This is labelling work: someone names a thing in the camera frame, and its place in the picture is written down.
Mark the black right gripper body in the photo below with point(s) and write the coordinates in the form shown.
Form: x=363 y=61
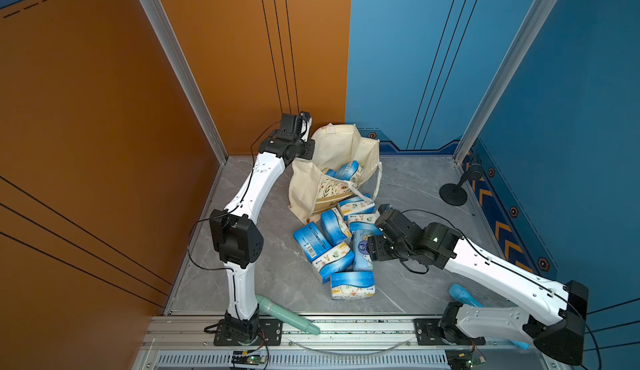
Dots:
x=384 y=250

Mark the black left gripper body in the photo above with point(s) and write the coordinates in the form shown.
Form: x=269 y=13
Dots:
x=304 y=150

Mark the purple cartoon tissue pack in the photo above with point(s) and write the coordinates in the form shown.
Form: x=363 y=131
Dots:
x=361 y=233

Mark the floral tissue pack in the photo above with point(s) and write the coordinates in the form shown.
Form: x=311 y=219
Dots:
x=335 y=260
x=352 y=285

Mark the cream floral canvas bag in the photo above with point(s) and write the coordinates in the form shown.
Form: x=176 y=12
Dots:
x=343 y=160

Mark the floral tissue pack front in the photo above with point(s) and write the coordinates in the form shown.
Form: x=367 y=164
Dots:
x=352 y=285

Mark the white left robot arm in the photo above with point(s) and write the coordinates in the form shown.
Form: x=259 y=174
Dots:
x=234 y=229

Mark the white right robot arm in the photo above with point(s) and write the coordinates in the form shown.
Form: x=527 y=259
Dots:
x=546 y=314

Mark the blue tissue pack centre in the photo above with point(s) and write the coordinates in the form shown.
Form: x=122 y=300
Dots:
x=369 y=218

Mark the upright blue tissue pack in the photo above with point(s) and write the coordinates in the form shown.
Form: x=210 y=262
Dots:
x=334 y=227

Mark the black round-base microphone stand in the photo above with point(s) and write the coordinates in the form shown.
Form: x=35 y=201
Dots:
x=453 y=193

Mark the blue tissue pack left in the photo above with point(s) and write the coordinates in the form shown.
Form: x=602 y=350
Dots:
x=312 y=241

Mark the blue handheld cylinder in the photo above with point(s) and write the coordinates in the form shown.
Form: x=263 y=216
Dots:
x=460 y=294

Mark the right circuit board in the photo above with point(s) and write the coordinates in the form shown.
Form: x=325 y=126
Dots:
x=459 y=360

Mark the circuit board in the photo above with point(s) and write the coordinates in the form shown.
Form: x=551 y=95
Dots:
x=246 y=360
x=459 y=360

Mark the green handheld cylinder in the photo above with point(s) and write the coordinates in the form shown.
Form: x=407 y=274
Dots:
x=268 y=307

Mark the left circuit board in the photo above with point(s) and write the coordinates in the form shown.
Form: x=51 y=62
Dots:
x=246 y=360

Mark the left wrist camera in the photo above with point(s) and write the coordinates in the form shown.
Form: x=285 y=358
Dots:
x=306 y=125

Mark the aluminium corner post left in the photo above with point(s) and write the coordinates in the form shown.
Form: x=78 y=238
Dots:
x=168 y=39

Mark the aluminium corner post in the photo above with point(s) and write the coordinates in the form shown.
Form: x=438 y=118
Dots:
x=168 y=39
x=529 y=29

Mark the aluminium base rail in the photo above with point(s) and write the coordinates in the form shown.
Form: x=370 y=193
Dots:
x=345 y=342

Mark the aluminium corner post right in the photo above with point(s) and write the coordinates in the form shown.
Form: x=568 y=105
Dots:
x=529 y=29

